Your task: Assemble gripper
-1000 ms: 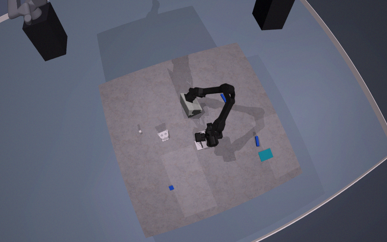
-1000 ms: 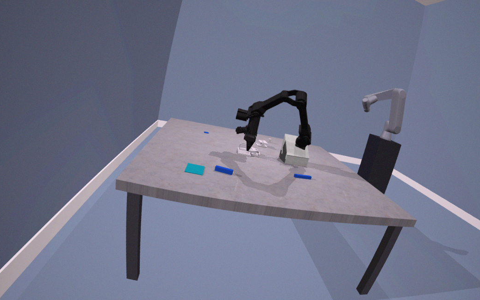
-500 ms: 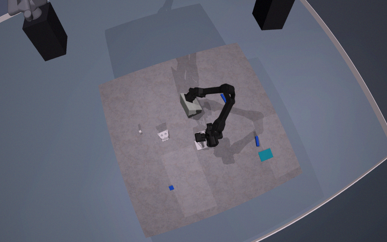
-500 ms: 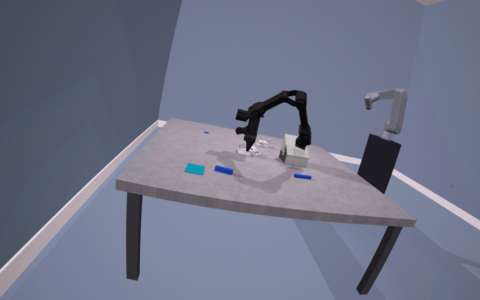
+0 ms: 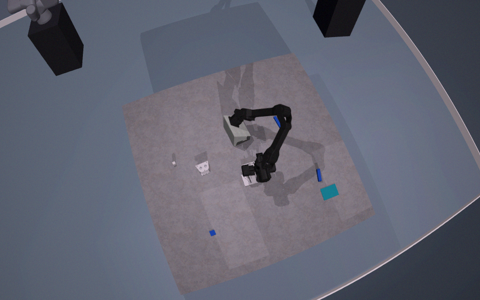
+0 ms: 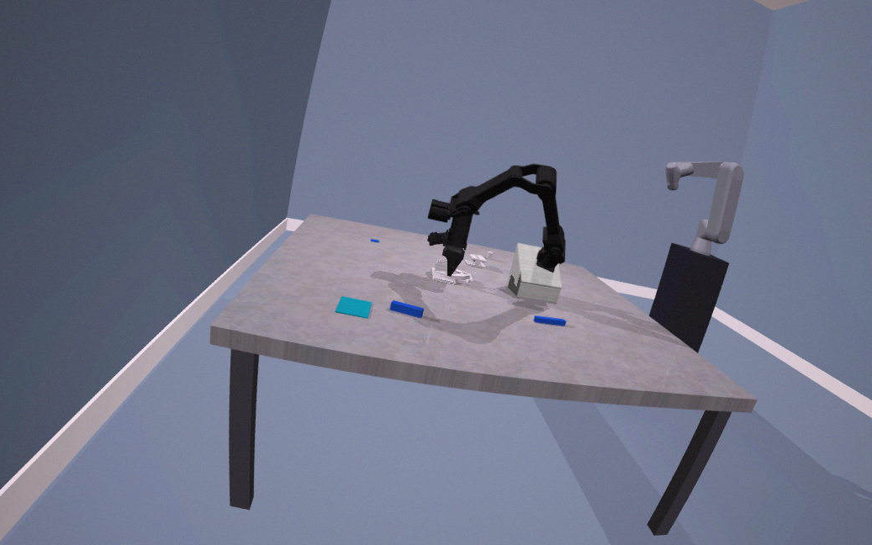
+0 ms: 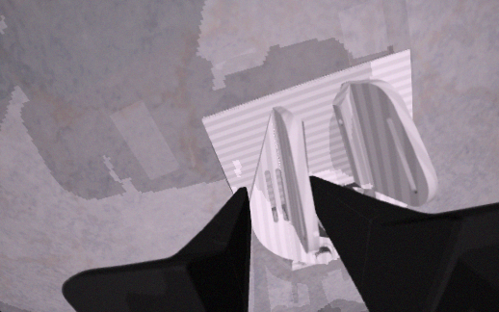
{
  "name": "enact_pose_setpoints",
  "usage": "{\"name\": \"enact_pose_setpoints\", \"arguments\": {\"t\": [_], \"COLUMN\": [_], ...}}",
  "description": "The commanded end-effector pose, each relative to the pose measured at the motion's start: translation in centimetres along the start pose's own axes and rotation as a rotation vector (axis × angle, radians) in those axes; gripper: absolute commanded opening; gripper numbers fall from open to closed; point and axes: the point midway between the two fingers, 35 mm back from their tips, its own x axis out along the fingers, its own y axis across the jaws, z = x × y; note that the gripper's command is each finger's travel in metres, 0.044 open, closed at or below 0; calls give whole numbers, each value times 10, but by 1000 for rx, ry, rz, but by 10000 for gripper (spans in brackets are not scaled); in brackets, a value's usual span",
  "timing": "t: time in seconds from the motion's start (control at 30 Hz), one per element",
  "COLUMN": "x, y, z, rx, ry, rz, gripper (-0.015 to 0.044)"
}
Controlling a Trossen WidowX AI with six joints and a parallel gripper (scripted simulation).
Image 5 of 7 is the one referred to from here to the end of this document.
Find teal flat rectangular plate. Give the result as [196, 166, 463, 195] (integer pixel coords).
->
[320, 184, 339, 200]

